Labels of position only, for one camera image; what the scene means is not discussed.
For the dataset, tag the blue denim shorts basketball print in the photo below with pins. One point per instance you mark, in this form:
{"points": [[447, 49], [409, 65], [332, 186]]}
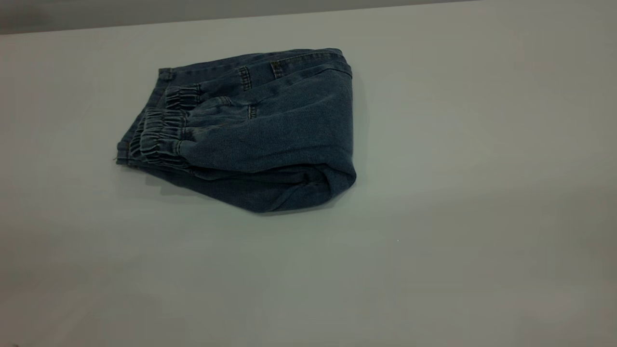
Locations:
{"points": [[270, 140]]}

